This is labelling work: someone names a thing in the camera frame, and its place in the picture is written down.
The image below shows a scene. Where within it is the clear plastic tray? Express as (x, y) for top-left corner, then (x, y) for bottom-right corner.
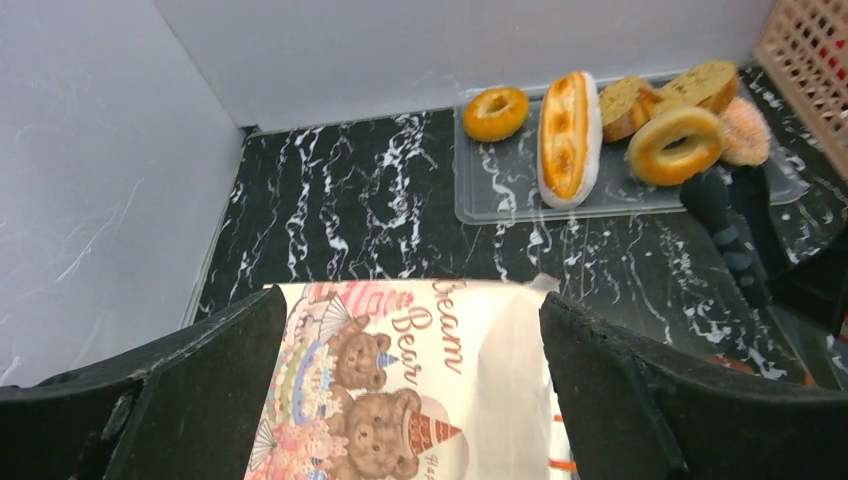
(452, 69), (811, 227)

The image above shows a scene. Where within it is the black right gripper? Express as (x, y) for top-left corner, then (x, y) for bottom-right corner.
(678, 165), (848, 392)

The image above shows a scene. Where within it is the round brown fake bread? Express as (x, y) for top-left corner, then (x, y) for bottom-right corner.
(599, 76), (664, 143)

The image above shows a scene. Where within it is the yellow fake bread slice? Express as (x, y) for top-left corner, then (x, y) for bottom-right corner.
(651, 60), (739, 118)

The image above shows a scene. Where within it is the printed white paper bag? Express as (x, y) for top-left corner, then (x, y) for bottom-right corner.
(245, 274), (577, 479)

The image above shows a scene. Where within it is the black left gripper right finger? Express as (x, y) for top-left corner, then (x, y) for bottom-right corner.
(539, 292), (847, 479)

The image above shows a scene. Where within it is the tan fake bagel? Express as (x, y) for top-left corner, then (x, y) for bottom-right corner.
(627, 106), (726, 187)

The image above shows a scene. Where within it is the oval brown fake bread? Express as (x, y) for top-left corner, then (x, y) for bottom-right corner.
(719, 97), (772, 166)

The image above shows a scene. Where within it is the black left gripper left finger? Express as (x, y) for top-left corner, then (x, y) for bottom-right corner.
(1, 287), (287, 479)

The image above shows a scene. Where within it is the orange fake bagel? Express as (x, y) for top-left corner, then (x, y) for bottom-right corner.
(463, 87), (529, 143)

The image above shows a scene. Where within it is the long white orange bread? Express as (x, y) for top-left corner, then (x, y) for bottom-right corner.
(536, 71), (603, 210)

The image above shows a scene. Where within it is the orange desk file organizer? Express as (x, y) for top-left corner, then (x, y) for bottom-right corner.
(753, 0), (847, 178)

